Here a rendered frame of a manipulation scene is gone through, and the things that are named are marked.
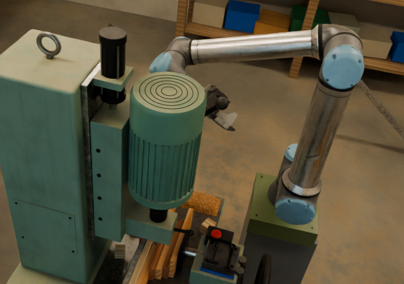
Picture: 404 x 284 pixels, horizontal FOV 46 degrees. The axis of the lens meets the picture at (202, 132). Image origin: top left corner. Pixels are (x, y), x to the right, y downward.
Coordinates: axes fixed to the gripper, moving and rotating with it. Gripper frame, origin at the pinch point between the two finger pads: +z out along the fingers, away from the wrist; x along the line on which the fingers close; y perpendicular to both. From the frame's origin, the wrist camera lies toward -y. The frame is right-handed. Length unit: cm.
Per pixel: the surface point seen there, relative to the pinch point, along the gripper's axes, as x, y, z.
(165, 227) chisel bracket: 11.2, -32.9, 4.3
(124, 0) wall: -25, 61, -351
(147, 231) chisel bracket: 9.7, -37.6, 0.9
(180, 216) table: 22.9, -29.4, -18.6
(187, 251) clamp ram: 23.5, -34.2, 0.1
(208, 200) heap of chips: 26.8, -19.2, -19.8
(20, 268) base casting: -3, -75, -21
